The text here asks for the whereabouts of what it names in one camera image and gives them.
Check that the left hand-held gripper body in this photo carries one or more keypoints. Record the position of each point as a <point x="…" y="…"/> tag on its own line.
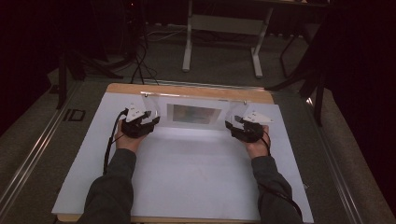
<point x="135" y="127"/>

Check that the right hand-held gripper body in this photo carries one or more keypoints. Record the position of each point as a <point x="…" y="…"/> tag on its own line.
<point x="250" y="132"/>

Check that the clear acrylic picture frame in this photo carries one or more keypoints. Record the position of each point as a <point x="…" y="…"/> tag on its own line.
<point x="194" y="114"/>

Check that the person's left hand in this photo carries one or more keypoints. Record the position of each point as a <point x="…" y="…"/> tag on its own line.
<point x="129" y="143"/>

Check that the person's right hand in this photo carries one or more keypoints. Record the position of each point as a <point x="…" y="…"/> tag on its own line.
<point x="258" y="149"/>

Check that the wooden table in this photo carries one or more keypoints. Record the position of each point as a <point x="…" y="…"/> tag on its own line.
<point x="186" y="90"/>

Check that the white table sheet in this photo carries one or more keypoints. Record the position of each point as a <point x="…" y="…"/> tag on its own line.
<point x="193" y="174"/>

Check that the black metal stand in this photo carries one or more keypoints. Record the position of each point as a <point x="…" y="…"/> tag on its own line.
<point x="311" y="77"/>

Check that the metal floor rail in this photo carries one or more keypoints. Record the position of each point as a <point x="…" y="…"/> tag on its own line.
<point x="336" y="165"/>
<point x="34" y="155"/>

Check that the white metal desk frame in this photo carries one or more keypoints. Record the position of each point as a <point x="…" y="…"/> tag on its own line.
<point x="224" y="25"/>

